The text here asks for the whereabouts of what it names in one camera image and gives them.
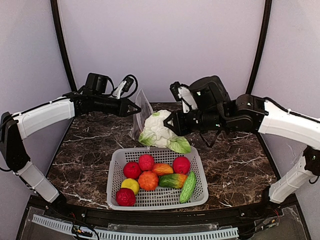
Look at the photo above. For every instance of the right black frame post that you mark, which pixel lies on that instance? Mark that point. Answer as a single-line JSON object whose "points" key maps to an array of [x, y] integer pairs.
{"points": [[260, 45]]}

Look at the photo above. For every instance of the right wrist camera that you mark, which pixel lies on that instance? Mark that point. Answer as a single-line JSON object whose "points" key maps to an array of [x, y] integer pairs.
{"points": [[181, 93]]}

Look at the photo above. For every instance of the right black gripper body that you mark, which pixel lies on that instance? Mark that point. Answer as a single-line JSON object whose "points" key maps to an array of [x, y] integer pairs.
{"points": [[182, 123]]}

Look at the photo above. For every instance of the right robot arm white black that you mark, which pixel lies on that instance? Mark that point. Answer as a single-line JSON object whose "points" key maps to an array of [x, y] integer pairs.
{"points": [[206, 106]]}

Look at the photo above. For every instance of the orange pumpkin toy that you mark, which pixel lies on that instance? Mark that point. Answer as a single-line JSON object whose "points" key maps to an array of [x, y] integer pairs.
{"points": [[148, 181]]}

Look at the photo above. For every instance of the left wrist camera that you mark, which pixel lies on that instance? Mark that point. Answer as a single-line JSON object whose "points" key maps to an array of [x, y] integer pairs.
{"points": [[123, 87]]}

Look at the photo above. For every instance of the red wrinkled fruit right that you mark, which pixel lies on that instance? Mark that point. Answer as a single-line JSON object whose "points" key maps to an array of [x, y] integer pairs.
{"points": [[181, 165]]}

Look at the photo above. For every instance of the green bitter gourd toy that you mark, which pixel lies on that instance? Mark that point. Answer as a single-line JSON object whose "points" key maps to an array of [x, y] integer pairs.
{"points": [[188, 188]]}

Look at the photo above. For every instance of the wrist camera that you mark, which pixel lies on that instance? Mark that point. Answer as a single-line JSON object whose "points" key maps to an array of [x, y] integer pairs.
{"points": [[123, 87], [181, 93]]}

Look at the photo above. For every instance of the white cauliflower toy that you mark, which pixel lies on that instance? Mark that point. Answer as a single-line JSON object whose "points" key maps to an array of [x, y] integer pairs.
{"points": [[155, 134]]}

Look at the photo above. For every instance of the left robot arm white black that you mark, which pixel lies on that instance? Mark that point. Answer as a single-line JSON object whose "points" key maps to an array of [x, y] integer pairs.
{"points": [[26, 134]]}

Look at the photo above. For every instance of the left black frame post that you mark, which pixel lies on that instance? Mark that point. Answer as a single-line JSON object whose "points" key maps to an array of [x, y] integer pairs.
{"points": [[62, 45]]}

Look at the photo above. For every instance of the orange yellow mango toy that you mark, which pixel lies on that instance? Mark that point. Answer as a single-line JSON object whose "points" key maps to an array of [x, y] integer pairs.
{"points": [[162, 169]]}

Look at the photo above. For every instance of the yellow lemon toy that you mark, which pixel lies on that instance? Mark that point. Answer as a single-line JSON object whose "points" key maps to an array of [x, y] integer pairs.
{"points": [[132, 184]]}

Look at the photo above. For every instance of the red tomato fruit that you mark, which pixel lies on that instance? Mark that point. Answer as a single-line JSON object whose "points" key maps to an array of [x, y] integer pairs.
{"points": [[132, 170]]}

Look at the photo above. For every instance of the green orange mango toy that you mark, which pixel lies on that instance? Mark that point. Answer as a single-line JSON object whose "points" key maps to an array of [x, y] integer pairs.
{"points": [[174, 180]]}

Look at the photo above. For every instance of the red wrinkled fruit left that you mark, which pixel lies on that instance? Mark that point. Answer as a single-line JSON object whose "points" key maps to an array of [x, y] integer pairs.
{"points": [[146, 162]]}

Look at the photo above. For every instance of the red wrinkled fruit front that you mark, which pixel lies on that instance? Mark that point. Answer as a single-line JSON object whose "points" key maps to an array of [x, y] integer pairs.
{"points": [[125, 197]]}

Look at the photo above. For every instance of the clear zip top bag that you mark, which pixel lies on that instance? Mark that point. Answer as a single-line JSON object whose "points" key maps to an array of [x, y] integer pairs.
{"points": [[140, 118]]}

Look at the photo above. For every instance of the red wrinkled fruit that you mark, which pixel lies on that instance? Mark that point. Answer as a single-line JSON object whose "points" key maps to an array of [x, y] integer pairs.
{"points": [[146, 162], [125, 197], [181, 165]]}

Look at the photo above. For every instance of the black frame post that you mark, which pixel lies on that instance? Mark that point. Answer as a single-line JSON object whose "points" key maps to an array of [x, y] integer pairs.
{"points": [[260, 45], [62, 45]]}

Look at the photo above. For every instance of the white slotted cable duct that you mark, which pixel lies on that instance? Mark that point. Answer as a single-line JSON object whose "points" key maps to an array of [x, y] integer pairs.
{"points": [[128, 232]]}

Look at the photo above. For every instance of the black front rail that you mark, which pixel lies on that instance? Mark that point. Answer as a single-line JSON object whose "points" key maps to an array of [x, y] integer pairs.
{"points": [[248, 218]]}

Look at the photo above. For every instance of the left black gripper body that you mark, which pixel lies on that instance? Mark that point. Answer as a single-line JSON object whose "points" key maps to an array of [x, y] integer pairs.
{"points": [[122, 107]]}

